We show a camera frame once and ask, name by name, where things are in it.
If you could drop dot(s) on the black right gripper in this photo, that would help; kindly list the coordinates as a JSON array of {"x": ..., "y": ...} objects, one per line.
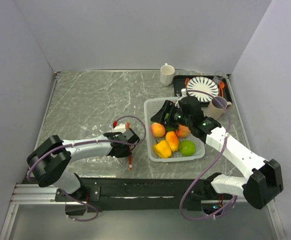
[{"x": 160, "y": 116}]

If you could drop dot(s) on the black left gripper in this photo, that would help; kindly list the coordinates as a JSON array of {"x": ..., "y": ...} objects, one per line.
[{"x": 126, "y": 153}]

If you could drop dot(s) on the clear zip bag orange zipper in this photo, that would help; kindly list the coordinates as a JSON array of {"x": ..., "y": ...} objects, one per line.
[{"x": 97, "y": 147}]

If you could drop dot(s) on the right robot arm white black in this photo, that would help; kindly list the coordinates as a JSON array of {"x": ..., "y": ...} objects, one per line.
[{"x": 261, "y": 179}]

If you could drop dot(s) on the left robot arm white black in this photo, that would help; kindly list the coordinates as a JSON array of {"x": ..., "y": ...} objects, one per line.
[{"x": 49, "y": 161}]

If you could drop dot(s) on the peach left in basket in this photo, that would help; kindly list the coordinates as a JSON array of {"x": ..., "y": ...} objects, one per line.
[{"x": 157, "y": 130}]

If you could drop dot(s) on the peach in basket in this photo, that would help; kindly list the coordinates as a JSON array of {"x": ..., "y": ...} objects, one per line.
[
  {"x": 157, "y": 130},
  {"x": 182, "y": 131}
]

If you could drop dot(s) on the orange yellow mango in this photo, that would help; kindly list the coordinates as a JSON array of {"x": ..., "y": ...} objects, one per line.
[{"x": 172, "y": 140}]

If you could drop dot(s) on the peach right in basket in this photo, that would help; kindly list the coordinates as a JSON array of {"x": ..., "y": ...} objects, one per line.
[{"x": 182, "y": 131}]

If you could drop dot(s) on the yellow bell pepper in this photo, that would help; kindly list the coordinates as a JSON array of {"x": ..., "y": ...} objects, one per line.
[{"x": 162, "y": 149}]

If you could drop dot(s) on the black rectangular tray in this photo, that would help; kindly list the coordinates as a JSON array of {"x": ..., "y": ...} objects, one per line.
[{"x": 178, "y": 84}]

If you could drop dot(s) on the green apple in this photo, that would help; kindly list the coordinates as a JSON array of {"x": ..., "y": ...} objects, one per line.
[{"x": 187, "y": 148}]

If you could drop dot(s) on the orange plastic fork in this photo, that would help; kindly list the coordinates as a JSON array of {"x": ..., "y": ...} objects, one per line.
[{"x": 186, "y": 83}]

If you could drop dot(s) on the white ceramic mug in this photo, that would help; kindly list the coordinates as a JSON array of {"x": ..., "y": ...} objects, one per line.
[{"x": 166, "y": 74}]

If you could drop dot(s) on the black white striped plate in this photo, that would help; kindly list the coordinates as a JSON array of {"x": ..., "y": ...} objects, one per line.
[{"x": 203, "y": 88}]

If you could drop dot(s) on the beige mug purple inside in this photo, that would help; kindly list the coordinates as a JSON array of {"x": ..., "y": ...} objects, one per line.
[{"x": 215, "y": 107}]

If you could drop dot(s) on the orange plastic spoon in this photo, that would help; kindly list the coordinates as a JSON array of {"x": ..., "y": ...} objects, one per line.
[{"x": 221, "y": 88}]

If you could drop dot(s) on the clear glass cup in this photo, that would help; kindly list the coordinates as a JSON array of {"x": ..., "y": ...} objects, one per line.
[{"x": 218, "y": 77}]

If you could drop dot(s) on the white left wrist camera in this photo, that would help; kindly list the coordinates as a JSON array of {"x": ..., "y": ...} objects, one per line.
[{"x": 119, "y": 127}]

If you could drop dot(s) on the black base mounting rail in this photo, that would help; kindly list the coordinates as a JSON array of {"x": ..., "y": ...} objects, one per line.
[{"x": 118, "y": 194}]

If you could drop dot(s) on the aluminium extrusion frame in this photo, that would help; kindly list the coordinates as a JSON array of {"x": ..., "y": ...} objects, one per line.
[{"x": 61, "y": 117}]

